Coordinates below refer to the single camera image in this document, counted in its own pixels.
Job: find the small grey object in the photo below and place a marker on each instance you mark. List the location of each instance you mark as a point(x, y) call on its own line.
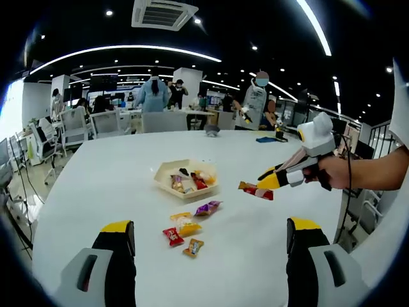
point(212, 131)

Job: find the person's white shirt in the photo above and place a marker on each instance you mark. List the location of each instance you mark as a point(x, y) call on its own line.
point(377, 236)

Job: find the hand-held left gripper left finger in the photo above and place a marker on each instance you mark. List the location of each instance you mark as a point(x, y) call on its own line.
point(115, 256)

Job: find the beige hexagonal container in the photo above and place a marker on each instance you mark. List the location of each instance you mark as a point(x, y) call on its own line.
point(166, 179)

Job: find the brown purple food packet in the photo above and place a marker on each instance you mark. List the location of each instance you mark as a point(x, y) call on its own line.
point(177, 184)

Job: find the blue cloth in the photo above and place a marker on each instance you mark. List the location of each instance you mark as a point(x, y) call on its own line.
point(266, 139)

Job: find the small black food packet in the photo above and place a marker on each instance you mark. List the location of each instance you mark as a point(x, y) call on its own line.
point(184, 171)

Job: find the grey office chair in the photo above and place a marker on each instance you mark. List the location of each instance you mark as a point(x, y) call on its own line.
point(164, 123)

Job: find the yellow clear food packet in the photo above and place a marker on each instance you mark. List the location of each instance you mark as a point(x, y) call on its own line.
point(207, 176)
point(185, 224)

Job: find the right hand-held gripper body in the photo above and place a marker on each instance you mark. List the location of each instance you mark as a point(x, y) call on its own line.
point(316, 137)

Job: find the white office chair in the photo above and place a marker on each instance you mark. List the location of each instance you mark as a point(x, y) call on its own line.
point(46, 142)
point(107, 124)
point(367, 208)
point(75, 128)

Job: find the person's right hand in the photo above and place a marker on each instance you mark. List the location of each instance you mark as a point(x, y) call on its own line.
point(338, 172)

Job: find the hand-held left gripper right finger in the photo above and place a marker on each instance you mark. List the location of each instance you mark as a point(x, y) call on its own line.
point(303, 249)

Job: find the ceiling air conditioner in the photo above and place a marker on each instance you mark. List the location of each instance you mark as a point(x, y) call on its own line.
point(164, 14)

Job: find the black light stand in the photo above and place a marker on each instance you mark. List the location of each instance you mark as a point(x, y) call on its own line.
point(302, 100)

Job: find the small red food packet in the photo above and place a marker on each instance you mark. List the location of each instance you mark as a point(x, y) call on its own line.
point(172, 236)

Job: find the dark red food bar packet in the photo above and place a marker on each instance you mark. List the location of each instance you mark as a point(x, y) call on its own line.
point(198, 182)

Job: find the purple foil food packet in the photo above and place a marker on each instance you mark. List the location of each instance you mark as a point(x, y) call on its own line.
point(207, 208)

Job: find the red orange food bar packet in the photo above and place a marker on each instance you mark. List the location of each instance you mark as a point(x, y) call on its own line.
point(250, 188)

